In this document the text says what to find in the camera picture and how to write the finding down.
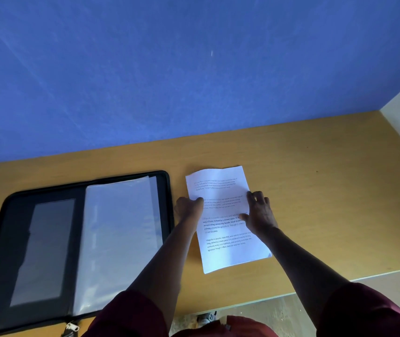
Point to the person's left hand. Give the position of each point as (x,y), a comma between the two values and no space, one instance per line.
(187,208)

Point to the person's right hand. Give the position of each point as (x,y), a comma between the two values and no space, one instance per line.
(261,217)

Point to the person's left thumb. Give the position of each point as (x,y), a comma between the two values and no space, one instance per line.
(199,202)

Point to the person's right thumb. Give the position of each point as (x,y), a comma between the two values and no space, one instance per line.
(244,218)

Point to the white printed paper sheet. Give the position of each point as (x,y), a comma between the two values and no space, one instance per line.
(221,193)

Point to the person's right forearm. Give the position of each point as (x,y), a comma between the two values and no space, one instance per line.
(298,266)

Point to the person's left forearm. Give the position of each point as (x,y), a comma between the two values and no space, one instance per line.
(170,257)

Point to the clear plastic sleeve pages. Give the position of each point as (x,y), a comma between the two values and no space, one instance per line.
(119,242)

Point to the grey shoe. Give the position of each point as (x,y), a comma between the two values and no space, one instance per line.
(207,318)

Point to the maroon shirt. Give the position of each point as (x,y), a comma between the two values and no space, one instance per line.
(364,312)

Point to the transparent folder pocket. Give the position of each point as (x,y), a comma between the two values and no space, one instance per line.
(44,252)

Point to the metal zipper pull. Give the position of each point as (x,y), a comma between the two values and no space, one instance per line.
(72,327)

